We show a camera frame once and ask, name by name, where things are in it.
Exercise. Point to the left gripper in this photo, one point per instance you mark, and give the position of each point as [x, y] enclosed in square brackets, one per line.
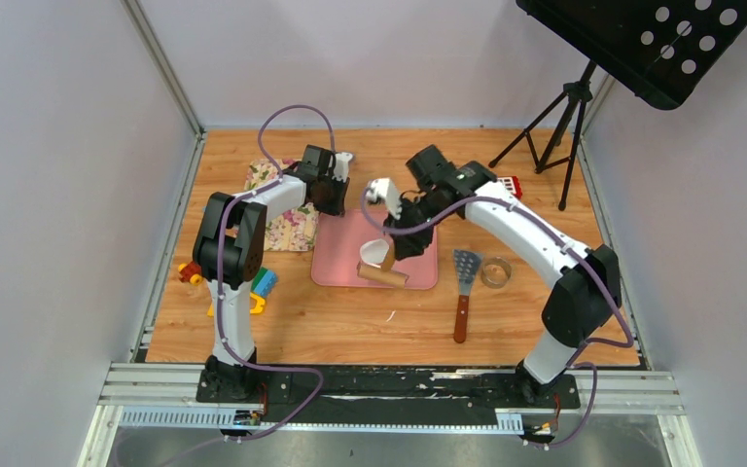
[337, 208]

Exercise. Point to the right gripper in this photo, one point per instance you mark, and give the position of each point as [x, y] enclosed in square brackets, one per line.
[412, 243]

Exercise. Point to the white dough ball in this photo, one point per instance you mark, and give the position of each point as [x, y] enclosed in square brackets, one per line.
[374, 252]

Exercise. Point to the wooden double-ended roller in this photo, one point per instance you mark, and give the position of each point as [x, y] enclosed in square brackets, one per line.
[383, 274]

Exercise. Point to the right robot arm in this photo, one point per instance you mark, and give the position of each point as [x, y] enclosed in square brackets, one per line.
[585, 282]

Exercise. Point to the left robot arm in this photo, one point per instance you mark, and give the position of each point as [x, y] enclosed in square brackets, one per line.
[229, 248]

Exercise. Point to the pink plastic tray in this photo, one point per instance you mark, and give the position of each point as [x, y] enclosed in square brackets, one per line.
[336, 255]

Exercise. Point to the floral cutting mat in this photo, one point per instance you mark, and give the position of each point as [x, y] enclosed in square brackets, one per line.
[294, 230]

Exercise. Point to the red grid box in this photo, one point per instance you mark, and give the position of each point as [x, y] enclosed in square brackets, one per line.
[512, 185]

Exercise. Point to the blue green toy brick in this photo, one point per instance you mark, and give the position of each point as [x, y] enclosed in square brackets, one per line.
[264, 282]

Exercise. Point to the yellow triangular toy block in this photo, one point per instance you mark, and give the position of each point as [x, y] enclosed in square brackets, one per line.
[257, 303]

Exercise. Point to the red yellow toy piece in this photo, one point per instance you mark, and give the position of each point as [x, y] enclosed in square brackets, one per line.
[190, 273]

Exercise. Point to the black music stand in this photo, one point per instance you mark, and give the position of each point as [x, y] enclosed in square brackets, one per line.
[660, 50]

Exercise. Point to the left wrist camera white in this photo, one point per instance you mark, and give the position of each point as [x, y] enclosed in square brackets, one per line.
[341, 168]

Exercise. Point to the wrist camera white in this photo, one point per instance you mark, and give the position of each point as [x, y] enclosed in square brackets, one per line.
[341, 168]
[384, 191]

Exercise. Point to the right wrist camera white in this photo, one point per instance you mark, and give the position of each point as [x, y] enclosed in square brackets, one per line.
[384, 191]

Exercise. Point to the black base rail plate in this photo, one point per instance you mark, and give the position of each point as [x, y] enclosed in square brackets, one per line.
[388, 395]

